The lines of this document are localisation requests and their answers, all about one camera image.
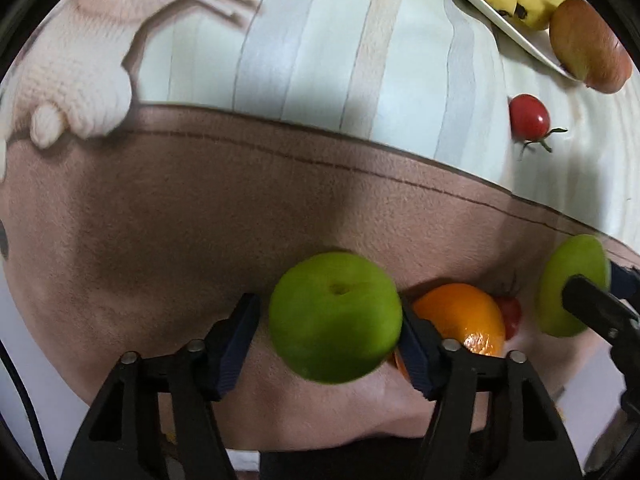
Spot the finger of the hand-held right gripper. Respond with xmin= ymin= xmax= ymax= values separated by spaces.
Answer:
xmin=607 ymin=260 xmax=640 ymax=304
xmin=561 ymin=274 xmax=640 ymax=345

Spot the black cable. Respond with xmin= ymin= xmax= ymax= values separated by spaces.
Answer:
xmin=0 ymin=345 xmax=56 ymax=480

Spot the orange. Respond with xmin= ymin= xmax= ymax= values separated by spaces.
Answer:
xmin=395 ymin=283 xmax=507 ymax=381

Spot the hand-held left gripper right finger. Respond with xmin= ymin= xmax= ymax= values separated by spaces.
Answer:
xmin=397 ymin=305 xmax=583 ymax=480

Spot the red brown apple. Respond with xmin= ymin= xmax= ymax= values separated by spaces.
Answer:
xmin=549 ymin=0 xmax=634 ymax=95

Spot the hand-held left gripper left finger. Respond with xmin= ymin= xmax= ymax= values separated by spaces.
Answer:
xmin=60 ymin=292 xmax=262 ymax=480

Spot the striped cat print blanket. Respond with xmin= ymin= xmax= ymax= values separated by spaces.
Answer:
xmin=0 ymin=0 xmax=640 ymax=451

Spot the green apple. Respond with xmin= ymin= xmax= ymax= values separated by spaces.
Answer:
xmin=537 ymin=234 xmax=612 ymax=338
xmin=268 ymin=251 xmax=404 ymax=386

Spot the cherry tomato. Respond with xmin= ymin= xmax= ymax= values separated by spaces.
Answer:
xmin=492 ymin=296 xmax=523 ymax=341
xmin=508 ymin=93 xmax=568 ymax=161

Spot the white plate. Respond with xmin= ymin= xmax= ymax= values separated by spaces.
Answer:
xmin=430 ymin=0 xmax=576 ymax=81

